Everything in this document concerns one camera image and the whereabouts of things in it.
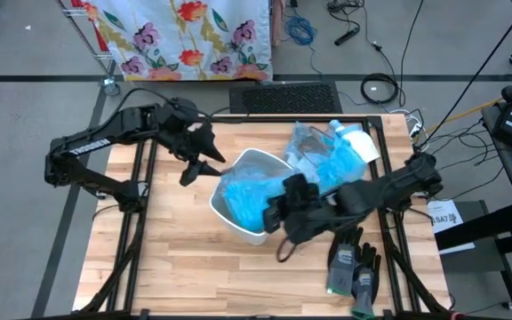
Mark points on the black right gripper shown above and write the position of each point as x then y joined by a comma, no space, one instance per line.
309,218

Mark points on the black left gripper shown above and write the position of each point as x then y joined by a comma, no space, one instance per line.
180,129

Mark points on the white plastic trash bin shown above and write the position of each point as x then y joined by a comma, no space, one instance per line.
251,239

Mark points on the pale blue trash bag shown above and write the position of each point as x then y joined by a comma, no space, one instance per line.
340,164

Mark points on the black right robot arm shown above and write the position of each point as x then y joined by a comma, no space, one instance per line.
394,186

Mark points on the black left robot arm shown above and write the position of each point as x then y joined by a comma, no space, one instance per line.
87,144

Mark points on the blue white trash bag roll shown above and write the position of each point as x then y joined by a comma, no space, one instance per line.
365,144

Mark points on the grey black work glove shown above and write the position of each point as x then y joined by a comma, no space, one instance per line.
365,284
344,266

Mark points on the black floor mat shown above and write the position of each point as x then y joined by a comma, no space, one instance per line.
287,98

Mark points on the floral patterned cloth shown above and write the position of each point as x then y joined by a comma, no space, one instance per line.
171,40

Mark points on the wooden workbench with bins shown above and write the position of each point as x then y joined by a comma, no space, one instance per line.
371,121

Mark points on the pink hanging cloth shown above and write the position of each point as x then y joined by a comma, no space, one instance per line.
277,22

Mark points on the white power strip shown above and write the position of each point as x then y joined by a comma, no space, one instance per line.
413,129

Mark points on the white paper sign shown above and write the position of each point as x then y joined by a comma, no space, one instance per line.
445,218

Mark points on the black power strip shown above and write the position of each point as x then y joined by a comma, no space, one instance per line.
347,36

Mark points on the black desk leg base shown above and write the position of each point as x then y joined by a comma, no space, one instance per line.
482,226

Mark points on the thin black pole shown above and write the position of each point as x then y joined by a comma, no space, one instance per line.
471,77

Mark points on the black side desk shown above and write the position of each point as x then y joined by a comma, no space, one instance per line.
511,169

